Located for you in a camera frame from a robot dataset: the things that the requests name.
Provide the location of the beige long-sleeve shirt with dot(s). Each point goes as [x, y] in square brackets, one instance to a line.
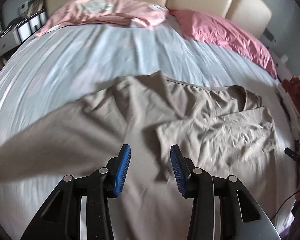
[223, 130]

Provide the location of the white polka-dot duvet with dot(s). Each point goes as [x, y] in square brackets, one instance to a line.
[67, 64]

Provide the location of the white bedside shelf unit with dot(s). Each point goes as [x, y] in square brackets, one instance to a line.
[33, 17]

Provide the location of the pink pillow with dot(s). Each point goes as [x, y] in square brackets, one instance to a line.
[213, 29]
[125, 13]

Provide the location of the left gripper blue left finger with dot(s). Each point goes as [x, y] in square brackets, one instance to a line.
[117, 172]

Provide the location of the pink pillow left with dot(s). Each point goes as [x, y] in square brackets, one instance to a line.
[125, 13]

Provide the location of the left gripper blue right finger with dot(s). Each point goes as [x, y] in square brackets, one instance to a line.
[182, 168]

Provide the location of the pink pillow right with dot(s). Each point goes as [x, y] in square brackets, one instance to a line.
[213, 29]

